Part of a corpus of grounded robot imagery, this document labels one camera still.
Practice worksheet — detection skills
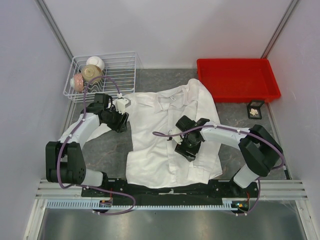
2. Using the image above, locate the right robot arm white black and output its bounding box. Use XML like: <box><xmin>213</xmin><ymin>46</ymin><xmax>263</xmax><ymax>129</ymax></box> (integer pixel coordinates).
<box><xmin>175</xmin><ymin>115</ymin><xmax>285</xmax><ymax>197</ymax></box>

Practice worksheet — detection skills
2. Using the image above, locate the white button shirt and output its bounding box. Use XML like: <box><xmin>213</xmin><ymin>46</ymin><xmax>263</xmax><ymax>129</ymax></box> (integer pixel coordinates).
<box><xmin>86</xmin><ymin>78</ymin><xmax>223</xmax><ymax>189</ymax></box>

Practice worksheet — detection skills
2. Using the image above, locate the red plastic bin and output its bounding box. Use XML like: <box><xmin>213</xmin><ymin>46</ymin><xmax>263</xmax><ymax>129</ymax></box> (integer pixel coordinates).
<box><xmin>196</xmin><ymin>58</ymin><xmax>281</xmax><ymax>103</ymax></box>

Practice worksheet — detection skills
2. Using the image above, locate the white wire dish rack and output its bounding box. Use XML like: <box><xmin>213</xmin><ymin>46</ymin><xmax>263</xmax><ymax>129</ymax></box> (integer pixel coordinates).
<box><xmin>63</xmin><ymin>51</ymin><xmax>137</xmax><ymax>103</ymax></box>

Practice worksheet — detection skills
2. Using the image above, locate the purple cable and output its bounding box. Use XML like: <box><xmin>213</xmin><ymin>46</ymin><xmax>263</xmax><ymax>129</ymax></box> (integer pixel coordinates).
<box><xmin>57</xmin><ymin>76</ymin><xmax>137</xmax><ymax>216</ymax></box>
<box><xmin>152</xmin><ymin>124</ymin><xmax>286</xmax><ymax>216</ymax></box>

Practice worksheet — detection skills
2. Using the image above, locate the black brooch box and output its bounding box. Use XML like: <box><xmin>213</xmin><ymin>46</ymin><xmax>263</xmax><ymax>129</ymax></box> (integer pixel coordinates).
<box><xmin>246</xmin><ymin>100</ymin><xmax>265</xmax><ymax>120</ymax></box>

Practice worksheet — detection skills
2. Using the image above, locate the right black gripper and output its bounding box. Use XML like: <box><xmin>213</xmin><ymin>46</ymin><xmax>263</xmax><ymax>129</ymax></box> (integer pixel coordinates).
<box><xmin>174</xmin><ymin>133</ymin><xmax>202</xmax><ymax>162</ymax></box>

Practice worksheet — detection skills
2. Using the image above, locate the flower brooch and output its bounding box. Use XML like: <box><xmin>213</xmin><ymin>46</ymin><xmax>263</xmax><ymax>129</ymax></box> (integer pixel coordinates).
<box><xmin>249</xmin><ymin>108</ymin><xmax>259</xmax><ymax>116</ymax></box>

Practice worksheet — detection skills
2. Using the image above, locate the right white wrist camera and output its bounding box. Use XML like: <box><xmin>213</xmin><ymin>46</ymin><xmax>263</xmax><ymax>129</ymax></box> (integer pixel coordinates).
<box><xmin>168</xmin><ymin>127</ymin><xmax>183</xmax><ymax>145</ymax></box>

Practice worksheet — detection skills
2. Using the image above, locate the beige ceramic bowl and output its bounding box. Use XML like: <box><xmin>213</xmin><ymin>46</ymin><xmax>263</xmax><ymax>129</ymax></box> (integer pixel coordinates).
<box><xmin>81</xmin><ymin>64</ymin><xmax>103</xmax><ymax>83</ymax></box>

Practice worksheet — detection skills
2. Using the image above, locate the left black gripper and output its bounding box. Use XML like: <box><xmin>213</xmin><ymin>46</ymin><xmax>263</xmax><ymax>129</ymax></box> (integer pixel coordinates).
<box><xmin>102</xmin><ymin>105</ymin><xmax>129</xmax><ymax>134</ymax></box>

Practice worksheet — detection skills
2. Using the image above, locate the light blue cable duct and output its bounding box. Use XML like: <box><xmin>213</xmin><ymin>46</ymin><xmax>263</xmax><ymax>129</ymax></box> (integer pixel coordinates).
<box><xmin>45</xmin><ymin>198</ymin><xmax>244</xmax><ymax>211</ymax></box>

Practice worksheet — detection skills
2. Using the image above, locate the aluminium frame rail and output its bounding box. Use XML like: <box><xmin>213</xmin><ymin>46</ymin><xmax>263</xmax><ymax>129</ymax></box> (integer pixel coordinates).
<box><xmin>36</xmin><ymin>179</ymin><xmax>308</xmax><ymax>201</ymax></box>

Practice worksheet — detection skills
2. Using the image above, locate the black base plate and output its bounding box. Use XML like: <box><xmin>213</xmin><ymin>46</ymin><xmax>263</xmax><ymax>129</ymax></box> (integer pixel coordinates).
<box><xmin>81</xmin><ymin>178</ymin><xmax>259</xmax><ymax>205</ymax></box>

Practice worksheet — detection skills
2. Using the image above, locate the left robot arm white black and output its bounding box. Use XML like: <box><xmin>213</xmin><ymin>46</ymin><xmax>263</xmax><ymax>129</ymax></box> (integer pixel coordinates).
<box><xmin>45</xmin><ymin>93</ymin><xmax>130</xmax><ymax>197</ymax></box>

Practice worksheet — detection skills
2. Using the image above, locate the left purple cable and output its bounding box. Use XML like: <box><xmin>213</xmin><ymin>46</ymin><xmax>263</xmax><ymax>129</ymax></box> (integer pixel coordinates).
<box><xmin>57</xmin><ymin>76</ymin><xmax>137</xmax><ymax>216</ymax></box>

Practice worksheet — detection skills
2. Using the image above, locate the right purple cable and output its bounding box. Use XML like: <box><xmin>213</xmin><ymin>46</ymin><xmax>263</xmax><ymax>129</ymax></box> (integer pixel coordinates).
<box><xmin>152</xmin><ymin>124</ymin><xmax>286</xmax><ymax>216</ymax></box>

